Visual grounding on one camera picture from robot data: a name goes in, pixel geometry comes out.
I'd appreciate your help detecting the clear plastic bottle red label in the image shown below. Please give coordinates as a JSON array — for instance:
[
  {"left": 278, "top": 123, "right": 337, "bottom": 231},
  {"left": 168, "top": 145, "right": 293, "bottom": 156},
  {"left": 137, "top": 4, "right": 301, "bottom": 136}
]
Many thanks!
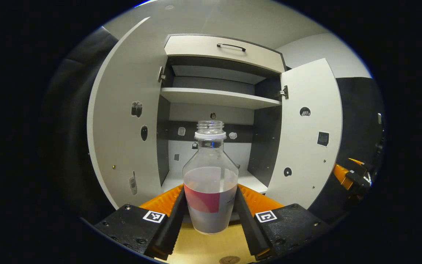
[{"left": 182, "top": 120, "right": 240, "bottom": 235}]

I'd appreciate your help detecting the black drawer handle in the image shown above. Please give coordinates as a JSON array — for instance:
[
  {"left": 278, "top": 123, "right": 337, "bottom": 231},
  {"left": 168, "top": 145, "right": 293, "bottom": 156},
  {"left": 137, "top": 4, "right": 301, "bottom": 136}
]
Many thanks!
[{"left": 216, "top": 43, "right": 247, "bottom": 52}]

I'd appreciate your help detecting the grey white cabinet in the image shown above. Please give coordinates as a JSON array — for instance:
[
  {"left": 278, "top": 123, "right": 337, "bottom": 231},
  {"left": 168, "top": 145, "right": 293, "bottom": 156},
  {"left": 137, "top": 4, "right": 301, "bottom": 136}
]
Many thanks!
[{"left": 156, "top": 34, "right": 292, "bottom": 195}]

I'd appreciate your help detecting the white cabinet door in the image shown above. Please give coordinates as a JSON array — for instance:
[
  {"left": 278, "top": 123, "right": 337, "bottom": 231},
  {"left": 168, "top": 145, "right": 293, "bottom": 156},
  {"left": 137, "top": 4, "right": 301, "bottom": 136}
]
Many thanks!
[
  {"left": 87, "top": 16, "right": 169, "bottom": 210},
  {"left": 266, "top": 58, "right": 344, "bottom": 210}
]

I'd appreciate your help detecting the ceiling light panel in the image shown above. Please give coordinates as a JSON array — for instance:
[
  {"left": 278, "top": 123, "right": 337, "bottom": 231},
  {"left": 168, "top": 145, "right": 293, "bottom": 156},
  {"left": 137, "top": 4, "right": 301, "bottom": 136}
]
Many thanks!
[{"left": 134, "top": 0, "right": 162, "bottom": 8}]

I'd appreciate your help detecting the white cabinet shelf board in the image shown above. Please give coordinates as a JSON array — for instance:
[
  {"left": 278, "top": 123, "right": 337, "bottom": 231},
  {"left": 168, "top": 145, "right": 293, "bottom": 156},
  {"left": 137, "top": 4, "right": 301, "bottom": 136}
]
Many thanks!
[
  {"left": 159, "top": 87, "right": 282, "bottom": 110},
  {"left": 161, "top": 169, "right": 269, "bottom": 195}
]

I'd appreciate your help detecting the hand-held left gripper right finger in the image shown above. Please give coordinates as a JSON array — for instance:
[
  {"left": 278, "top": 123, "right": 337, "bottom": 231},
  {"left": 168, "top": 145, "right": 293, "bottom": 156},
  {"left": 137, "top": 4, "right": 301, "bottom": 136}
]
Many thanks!
[{"left": 233, "top": 183, "right": 331, "bottom": 261}]

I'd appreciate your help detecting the white cabinet drawer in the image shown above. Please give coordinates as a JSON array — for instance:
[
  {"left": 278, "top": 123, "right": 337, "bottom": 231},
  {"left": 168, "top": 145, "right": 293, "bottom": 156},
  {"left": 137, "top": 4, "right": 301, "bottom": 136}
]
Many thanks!
[{"left": 164, "top": 34, "right": 287, "bottom": 74}]

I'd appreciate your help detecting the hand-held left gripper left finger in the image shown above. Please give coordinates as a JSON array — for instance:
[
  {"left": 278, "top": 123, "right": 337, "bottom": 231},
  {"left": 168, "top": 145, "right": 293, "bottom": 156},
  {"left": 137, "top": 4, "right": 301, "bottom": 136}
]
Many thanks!
[{"left": 95, "top": 183, "right": 188, "bottom": 261}]

